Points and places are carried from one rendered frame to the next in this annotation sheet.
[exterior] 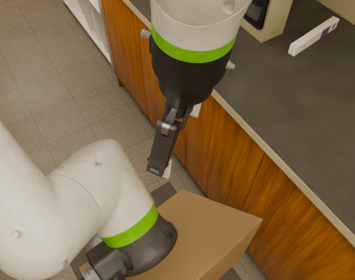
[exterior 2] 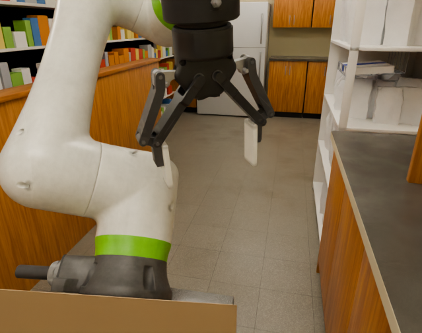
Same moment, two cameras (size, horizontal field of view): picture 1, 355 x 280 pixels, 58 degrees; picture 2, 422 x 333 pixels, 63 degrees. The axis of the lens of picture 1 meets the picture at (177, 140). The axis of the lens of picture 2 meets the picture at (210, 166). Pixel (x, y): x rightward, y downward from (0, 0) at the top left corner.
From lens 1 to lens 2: 0.44 m
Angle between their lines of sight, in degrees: 46
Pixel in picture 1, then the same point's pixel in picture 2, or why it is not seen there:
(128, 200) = (133, 207)
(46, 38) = (279, 204)
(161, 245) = (127, 281)
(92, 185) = (109, 158)
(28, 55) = (253, 209)
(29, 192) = (55, 113)
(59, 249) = (30, 164)
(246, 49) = not seen: outside the picture
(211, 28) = not seen: outside the picture
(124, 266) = (84, 279)
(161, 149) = (148, 105)
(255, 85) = not seen: outside the picture
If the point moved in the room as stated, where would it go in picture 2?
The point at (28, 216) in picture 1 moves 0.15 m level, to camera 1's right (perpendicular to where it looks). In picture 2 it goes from (38, 125) to (84, 148)
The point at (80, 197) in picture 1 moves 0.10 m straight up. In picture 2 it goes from (89, 154) to (80, 89)
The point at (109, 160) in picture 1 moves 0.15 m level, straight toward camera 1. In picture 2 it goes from (145, 160) to (82, 198)
